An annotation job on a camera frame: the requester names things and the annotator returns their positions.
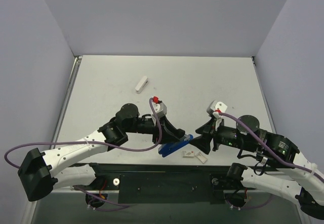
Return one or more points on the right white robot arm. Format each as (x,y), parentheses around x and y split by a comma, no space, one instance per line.
(281,168)

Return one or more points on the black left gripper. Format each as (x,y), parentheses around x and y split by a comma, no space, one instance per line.
(160,130)

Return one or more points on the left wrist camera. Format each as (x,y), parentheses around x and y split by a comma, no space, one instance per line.
(159,107)

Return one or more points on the aluminium frame rail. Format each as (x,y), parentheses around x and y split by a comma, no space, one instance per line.
(72,78)

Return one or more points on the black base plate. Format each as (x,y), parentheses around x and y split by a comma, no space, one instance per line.
(157,184)

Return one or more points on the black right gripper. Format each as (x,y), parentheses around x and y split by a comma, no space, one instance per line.
(214,136)

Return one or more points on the blue and black stapler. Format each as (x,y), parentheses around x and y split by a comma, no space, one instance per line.
(169,148)

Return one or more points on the small staple box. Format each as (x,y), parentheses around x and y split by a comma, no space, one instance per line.
(188,154)

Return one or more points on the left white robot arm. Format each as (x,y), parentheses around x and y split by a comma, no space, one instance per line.
(42,172)

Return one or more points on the white stapler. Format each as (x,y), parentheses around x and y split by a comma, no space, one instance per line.
(141,84)

